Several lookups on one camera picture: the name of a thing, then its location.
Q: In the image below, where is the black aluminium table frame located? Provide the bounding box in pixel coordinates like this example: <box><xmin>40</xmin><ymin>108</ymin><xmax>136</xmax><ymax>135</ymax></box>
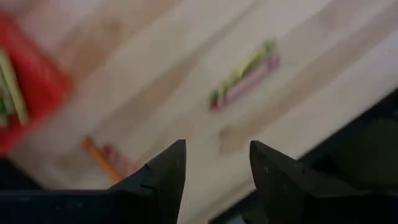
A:
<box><xmin>208</xmin><ymin>88</ymin><xmax>398</xmax><ymax>224</ymax></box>

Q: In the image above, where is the red plastic basket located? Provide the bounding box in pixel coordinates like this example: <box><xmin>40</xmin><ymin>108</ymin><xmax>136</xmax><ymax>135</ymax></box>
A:
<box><xmin>0</xmin><ymin>12</ymin><xmax>75</xmax><ymax>156</ymax></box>

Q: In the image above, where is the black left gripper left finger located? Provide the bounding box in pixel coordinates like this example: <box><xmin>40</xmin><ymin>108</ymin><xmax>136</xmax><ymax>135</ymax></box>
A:
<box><xmin>0</xmin><ymin>139</ymin><xmax>187</xmax><ymax>224</ymax></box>

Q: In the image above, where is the pink crayon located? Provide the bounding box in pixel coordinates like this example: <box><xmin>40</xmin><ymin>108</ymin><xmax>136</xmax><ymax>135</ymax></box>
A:
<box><xmin>102</xmin><ymin>144</ymin><xmax>140</xmax><ymax>177</ymax></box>

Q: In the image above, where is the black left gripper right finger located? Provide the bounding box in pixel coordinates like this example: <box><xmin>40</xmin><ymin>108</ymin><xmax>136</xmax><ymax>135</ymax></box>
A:
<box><xmin>249</xmin><ymin>140</ymin><xmax>398</xmax><ymax>224</ymax></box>

